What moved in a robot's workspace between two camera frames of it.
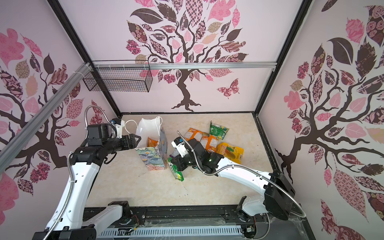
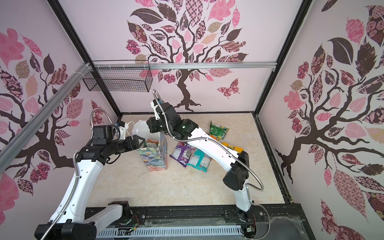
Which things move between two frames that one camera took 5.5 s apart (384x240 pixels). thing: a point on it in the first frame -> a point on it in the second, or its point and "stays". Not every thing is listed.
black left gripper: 132,144 stays
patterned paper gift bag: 153,147 stays
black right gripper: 179,162 -> 154,127
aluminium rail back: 184,66 stays
